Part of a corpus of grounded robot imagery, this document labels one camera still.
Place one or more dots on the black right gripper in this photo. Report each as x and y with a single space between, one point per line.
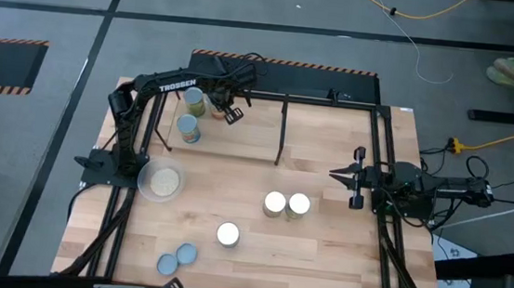
375 178

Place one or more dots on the rice heap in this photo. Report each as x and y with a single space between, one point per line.
164 181

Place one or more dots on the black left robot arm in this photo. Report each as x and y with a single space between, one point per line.
126 142

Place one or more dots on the white paper sheet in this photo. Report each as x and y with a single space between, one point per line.
454 264

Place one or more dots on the black metal rig frame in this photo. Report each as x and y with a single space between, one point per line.
312 100

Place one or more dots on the yellow carrots can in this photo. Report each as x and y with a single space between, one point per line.
299 204

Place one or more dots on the tomatoes can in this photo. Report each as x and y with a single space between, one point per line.
188 126

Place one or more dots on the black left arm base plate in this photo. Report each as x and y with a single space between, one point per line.
96 169

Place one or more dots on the yellow green labelled can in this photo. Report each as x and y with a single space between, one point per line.
194 101

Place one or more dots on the black floor beam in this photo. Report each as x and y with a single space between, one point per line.
479 268

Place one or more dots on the blue peas can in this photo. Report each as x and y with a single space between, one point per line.
228 234

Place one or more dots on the wooden shelf black frame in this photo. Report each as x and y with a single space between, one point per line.
253 134

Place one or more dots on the red green beans can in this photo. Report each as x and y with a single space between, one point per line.
274 203

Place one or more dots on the orange labelled can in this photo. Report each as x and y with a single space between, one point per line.
218 112

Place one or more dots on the translucent white bowl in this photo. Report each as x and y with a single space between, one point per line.
144 178

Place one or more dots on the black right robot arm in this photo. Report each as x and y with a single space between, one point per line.
458 187

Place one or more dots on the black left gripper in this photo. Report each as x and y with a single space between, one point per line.
231 86

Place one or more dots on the green yellow bag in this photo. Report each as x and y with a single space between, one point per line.
513 72

